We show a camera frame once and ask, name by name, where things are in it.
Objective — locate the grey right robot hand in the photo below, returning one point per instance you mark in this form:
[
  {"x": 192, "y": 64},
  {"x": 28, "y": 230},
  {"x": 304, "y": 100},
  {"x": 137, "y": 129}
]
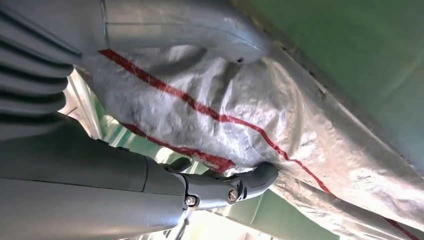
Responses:
[{"x": 82, "y": 198}]

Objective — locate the green conveyor belt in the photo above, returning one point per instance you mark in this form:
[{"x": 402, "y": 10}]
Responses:
[{"x": 364, "y": 49}]

